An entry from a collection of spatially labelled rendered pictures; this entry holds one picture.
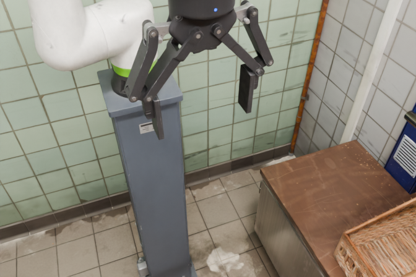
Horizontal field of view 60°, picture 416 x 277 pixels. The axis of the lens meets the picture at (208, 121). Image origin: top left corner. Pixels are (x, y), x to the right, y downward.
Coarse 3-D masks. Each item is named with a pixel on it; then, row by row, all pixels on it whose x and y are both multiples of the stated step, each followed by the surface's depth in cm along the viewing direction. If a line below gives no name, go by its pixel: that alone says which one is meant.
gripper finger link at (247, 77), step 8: (240, 72) 52; (248, 72) 50; (240, 80) 53; (248, 80) 50; (240, 88) 53; (248, 88) 51; (240, 96) 54; (248, 96) 52; (240, 104) 55; (248, 104) 53; (248, 112) 54
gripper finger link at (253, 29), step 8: (248, 8) 43; (256, 8) 43; (248, 16) 43; (256, 16) 44; (248, 24) 44; (256, 24) 44; (248, 32) 47; (256, 32) 45; (256, 40) 46; (264, 40) 46; (256, 48) 48; (264, 48) 47; (264, 56) 48
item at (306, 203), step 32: (288, 160) 165; (320, 160) 165; (352, 160) 165; (288, 192) 152; (320, 192) 152; (352, 192) 152; (384, 192) 152; (256, 224) 186; (288, 224) 148; (320, 224) 140; (352, 224) 140; (288, 256) 156; (320, 256) 131
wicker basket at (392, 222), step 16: (400, 208) 122; (368, 224) 122; (384, 224) 129; (400, 224) 133; (352, 240) 126; (368, 240) 131; (400, 240) 134; (336, 256) 129; (352, 256) 119; (368, 256) 130; (384, 256) 129; (400, 256) 130; (352, 272) 121; (368, 272) 112; (384, 272) 125; (400, 272) 125
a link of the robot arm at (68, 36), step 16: (32, 0) 72; (48, 0) 71; (64, 0) 72; (80, 0) 77; (32, 16) 75; (48, 16) 73; (64, 16) 74; (80, 16) 78; (48, 32) 76; (64, 32) 76; (80, 32) 79; (96, 32) 82; (48, 48) 78; (64, 48) 78; (80, 48) 81; (96, 48) 83; (48, 64) 82; (64, 64) 81; (80, 64) 83
